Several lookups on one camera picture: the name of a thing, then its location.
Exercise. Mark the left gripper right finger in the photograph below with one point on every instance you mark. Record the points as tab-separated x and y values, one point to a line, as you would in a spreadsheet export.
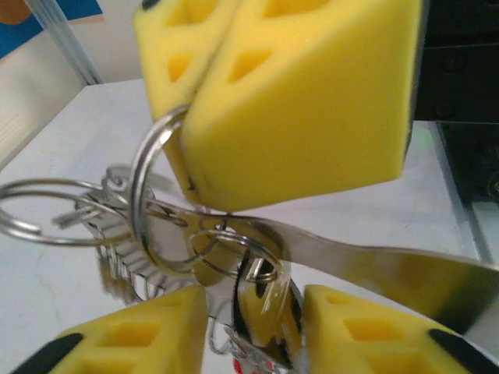
323	350

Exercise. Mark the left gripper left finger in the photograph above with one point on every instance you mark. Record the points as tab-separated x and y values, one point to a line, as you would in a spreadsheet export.
175	323

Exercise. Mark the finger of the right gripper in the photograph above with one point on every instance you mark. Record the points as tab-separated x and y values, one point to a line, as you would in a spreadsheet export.
156	58
312	117

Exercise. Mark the red tag key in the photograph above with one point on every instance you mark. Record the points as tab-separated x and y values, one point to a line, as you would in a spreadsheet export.
241	366

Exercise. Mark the large silver keyring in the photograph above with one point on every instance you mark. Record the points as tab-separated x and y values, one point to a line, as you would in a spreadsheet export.
370	259

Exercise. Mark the aluminium frame post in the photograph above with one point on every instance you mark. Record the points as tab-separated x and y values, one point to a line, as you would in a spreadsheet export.
66	43

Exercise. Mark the aluminium table side rail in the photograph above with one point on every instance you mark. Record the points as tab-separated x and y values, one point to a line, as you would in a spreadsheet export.
473	233

